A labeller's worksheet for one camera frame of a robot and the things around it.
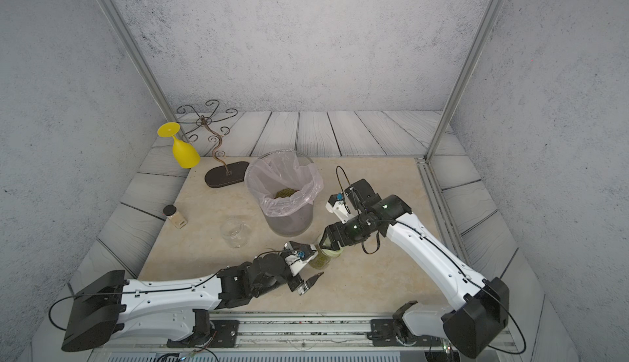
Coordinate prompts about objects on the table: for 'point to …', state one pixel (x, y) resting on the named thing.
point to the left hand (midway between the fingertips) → (317, 262)
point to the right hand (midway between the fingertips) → (332, 242)
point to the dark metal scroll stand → (190, 119)
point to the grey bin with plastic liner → (287, 182)
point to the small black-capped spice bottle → (177, 219)
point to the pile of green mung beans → (286, 192)
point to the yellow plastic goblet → (183, 152)
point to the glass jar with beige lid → (236, 232)
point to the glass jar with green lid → (322, 260)
